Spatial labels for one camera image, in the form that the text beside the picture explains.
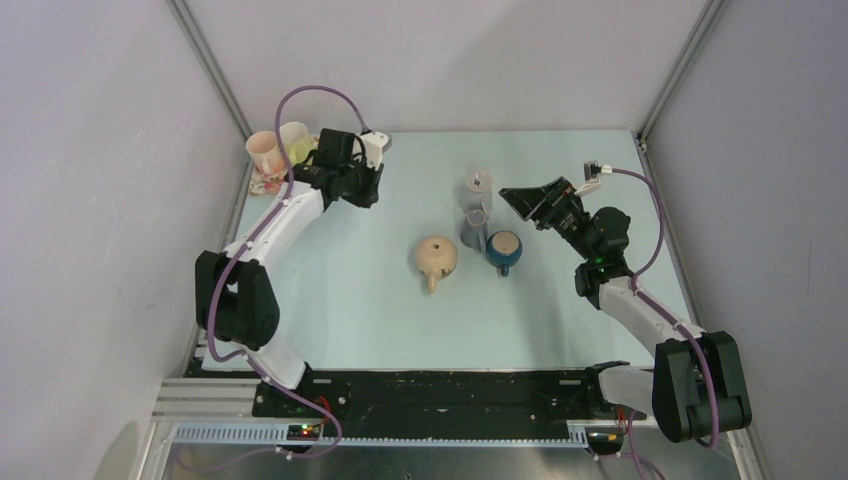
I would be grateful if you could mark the beige ceramic mug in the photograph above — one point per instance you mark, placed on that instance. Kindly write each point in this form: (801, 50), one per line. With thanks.
(436, 257)

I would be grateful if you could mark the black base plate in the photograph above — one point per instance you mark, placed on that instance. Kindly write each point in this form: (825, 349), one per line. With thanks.
(524, 404)

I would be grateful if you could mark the blue ceramic mug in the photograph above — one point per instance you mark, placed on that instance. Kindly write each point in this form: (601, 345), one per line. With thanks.
(503, 250)

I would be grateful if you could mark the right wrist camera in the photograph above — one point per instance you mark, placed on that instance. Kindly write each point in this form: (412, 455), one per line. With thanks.
(593, 175)

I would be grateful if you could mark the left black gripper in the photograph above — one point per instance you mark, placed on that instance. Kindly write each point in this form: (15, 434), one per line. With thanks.
(370, 196)

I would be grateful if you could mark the floral placemat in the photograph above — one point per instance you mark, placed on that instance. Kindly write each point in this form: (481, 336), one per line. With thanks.
(261, 184)

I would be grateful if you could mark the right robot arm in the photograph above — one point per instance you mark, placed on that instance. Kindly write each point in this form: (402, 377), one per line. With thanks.
(696, 389)

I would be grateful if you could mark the yellow ceramic mug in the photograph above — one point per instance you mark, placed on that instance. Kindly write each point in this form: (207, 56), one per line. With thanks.
(297, 141)

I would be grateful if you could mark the pink ceramic mug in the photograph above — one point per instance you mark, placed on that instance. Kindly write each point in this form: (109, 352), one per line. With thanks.
(266, 152)

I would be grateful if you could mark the grey mug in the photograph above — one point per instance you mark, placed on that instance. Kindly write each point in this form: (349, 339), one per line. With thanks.
(474, 231)
(476, 193)

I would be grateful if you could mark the grey cable duct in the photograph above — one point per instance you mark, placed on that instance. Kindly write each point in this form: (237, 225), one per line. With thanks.
(284, 435)

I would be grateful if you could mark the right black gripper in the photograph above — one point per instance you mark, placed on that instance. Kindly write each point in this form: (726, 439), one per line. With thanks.
(541, 204)

